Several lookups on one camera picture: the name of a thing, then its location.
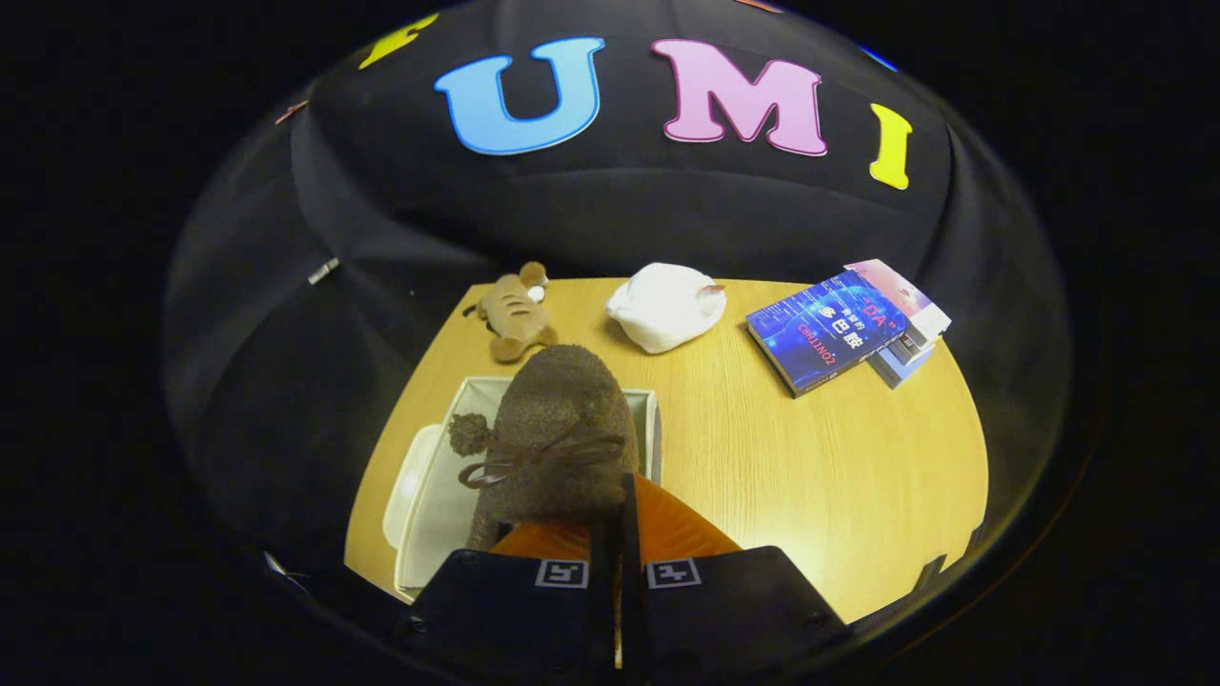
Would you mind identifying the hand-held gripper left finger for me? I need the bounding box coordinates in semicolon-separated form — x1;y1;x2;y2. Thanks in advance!
396;514;622;686

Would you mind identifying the black backdrop cloth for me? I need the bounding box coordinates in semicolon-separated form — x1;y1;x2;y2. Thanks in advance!
162;0;1073;592

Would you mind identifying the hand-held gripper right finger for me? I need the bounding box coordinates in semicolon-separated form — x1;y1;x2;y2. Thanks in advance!
623;473;853;686

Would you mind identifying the brown striped plush toy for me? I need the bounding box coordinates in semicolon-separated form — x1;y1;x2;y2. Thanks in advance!
462;261;561;365

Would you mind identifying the fabric storage box with lid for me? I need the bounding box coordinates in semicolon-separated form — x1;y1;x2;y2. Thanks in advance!
383;375;662;603

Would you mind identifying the light blue book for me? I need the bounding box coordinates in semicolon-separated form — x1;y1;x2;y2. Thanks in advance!
865;329;941;391

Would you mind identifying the white plush toy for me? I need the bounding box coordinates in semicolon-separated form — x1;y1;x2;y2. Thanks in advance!
605;262;728;355

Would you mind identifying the pink and white book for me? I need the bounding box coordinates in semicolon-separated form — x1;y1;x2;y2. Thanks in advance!
844;258;953;351

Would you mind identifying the brown fluffy shoe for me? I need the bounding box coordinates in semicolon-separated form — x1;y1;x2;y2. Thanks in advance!
447;344;642;553

